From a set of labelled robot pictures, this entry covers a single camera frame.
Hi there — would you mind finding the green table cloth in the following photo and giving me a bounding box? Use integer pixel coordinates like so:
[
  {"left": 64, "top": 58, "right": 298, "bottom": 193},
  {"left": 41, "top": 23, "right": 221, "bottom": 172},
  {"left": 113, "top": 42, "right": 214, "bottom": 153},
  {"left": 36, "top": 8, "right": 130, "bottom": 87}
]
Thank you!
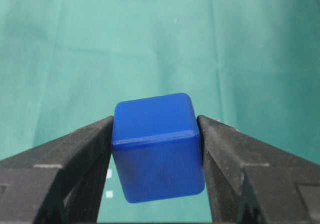
[{"left": 0, "top": 0, "right": 320, "bottom": 224}]

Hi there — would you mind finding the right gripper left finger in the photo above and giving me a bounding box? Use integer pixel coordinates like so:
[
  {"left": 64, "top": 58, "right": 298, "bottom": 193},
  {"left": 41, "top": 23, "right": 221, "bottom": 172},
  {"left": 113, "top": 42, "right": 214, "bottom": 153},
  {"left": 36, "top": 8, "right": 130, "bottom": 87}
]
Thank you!
[{"left": 0, "top": 116, "right": 114, "bottom": 223}]

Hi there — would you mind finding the white tape mark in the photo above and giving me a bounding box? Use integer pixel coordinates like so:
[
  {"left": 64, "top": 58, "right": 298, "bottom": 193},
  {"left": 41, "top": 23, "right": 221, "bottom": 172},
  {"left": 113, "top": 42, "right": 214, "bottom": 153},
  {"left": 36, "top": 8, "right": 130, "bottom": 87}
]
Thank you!
[
  {"left": 105, "top": 190, "right": 114, "bottom": 198},
  {"left": 106, "top": 169, "right": 113, "bottom": 179}
]

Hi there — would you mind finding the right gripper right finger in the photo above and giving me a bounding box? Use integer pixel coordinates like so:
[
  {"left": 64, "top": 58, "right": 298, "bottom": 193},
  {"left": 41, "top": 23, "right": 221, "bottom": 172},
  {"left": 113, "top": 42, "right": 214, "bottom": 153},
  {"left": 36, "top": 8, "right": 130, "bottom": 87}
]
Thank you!
[{"left": 197, "top": 115, "right": 320, "bottom": 223}]

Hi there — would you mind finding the blue block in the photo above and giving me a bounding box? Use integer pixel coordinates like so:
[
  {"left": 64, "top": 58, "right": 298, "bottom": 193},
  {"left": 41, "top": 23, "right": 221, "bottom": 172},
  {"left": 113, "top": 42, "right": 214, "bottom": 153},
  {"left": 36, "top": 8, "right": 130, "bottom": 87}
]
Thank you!
[{"left": 111, "top": 93, "right": 205, "bottom": 203}]

